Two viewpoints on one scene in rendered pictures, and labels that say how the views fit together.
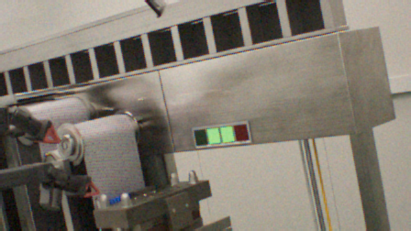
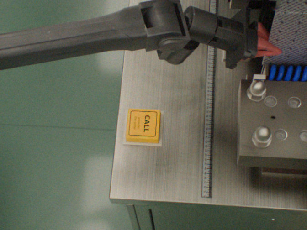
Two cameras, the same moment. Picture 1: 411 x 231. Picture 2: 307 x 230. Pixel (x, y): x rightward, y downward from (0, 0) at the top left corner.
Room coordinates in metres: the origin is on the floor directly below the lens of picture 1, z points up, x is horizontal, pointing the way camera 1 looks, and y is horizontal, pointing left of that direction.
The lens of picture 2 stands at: (1.92, 0.06, 2.10)
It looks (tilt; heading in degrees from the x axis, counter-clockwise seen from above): 66 degrees down; 57
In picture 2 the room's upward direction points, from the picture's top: 6 degrees counter-clockwise
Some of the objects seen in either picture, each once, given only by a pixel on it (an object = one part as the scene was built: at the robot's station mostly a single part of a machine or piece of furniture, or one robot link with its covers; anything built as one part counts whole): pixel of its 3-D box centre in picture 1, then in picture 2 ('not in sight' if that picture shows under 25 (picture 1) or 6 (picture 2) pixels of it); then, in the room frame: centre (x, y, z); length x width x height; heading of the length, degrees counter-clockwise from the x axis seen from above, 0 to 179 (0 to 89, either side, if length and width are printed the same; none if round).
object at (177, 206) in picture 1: (179, 211); not in sight; (2.40, 0.14, 0.96); 0.10 x 0.03 x 0.11; 137
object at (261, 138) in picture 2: (125, 199); (262, 134); (2.31, 0.30, 1.05); 0.04 x 0.04 x 0.04
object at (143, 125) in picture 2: not in sight; (143, 125); (2.18, 0.50, 0.91); 0.07 x 0.07 x 0.02; 47
